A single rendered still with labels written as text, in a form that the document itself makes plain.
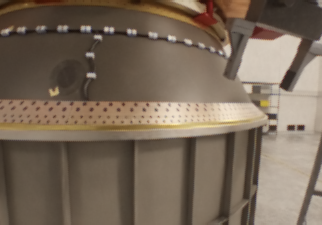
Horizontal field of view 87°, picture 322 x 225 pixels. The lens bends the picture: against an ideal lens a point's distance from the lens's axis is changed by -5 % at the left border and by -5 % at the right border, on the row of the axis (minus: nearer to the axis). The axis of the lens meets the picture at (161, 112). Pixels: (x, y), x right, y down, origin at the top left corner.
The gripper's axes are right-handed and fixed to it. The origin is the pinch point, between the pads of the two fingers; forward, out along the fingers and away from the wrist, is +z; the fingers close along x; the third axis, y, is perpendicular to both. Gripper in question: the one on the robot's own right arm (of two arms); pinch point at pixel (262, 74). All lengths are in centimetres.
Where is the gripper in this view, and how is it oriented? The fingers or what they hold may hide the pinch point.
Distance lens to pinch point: 40.7
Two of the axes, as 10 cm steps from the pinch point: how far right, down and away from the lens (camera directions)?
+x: 9.8, 1.4, 1.7
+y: 0.8, 4.7, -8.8
